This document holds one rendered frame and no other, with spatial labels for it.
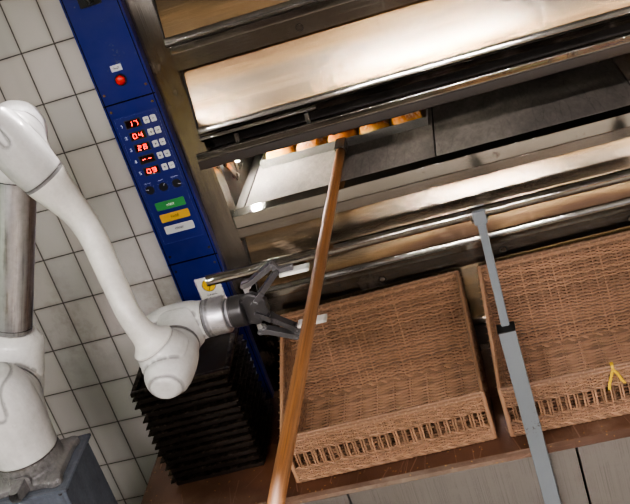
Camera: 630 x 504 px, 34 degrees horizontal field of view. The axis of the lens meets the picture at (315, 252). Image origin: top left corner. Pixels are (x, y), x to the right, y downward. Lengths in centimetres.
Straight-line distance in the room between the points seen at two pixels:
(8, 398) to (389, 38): 134
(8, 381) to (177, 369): 39
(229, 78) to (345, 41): 34
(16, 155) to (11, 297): 42
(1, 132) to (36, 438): 69
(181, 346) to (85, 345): 106
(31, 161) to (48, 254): 98
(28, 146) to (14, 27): 79
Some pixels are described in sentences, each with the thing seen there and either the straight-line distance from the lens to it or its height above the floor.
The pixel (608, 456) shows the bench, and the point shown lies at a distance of 276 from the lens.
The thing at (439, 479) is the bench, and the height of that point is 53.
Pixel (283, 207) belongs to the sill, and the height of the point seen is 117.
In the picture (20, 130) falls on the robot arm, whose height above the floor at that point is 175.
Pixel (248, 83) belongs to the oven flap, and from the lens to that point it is 287.
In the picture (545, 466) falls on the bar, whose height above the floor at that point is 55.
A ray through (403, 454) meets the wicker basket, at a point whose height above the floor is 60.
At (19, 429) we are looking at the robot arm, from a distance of 241.
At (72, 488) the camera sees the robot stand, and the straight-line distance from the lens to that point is 247.
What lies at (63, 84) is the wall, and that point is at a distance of 298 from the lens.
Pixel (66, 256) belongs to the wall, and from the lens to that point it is 318.
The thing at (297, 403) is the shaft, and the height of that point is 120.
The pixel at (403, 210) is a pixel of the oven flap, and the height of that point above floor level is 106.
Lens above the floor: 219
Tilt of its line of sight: 23 degrees down
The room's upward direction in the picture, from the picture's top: 19 degrees counter-clockwise
